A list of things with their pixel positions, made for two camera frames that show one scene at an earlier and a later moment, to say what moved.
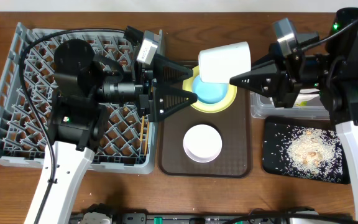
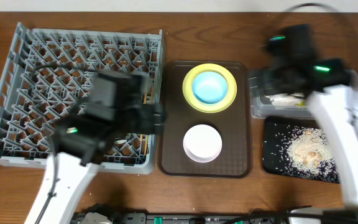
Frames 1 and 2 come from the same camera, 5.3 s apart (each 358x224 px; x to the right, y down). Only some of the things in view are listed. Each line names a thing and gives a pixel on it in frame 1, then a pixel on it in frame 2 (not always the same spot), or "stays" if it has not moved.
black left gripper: (148, 90) -> (153, 118)
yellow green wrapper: (302, 103) stays
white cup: (219, 65) -> (120, 141)
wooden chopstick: (147, 137) stays
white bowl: (202, 143) stays
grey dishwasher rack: (12, 133) stays
